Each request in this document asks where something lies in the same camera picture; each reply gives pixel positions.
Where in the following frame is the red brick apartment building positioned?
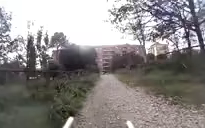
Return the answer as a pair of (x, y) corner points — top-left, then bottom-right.
(52, 43), (146, 74)

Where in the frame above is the grey gravel path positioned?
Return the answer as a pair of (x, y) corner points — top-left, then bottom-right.
(71, 73), (205, 128)

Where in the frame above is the pale building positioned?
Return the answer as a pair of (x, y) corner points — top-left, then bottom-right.
(147, 42), (170, 58)

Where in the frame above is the robot's own part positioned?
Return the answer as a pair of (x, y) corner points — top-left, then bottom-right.
(62, 116), (75, 128)
(125, 120), (136, 128)

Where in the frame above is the grass verge with bushes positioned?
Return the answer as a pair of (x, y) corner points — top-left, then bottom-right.
(113, 54), (205, 107)

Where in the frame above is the row of trees and bushes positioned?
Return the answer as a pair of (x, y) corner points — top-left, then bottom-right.
(107, 0), (205, 71)

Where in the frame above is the grass verge with weeds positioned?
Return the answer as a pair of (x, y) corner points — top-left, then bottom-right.
(0, 72), (101, 128)

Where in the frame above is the wooden rail fence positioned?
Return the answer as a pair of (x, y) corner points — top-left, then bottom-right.
(0, 67), (91, 86)

